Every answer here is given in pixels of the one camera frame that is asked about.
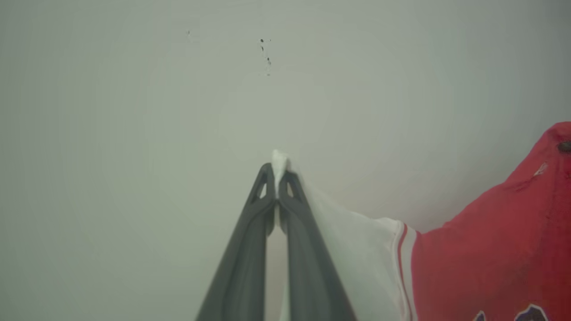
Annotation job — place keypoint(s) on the red and white jersey garment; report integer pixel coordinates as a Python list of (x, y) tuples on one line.
[(490, 249)]

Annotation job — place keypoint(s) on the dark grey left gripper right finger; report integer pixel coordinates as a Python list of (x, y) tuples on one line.
[(310, 276)]

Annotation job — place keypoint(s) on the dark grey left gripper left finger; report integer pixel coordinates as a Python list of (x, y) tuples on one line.
[(241, 267)]

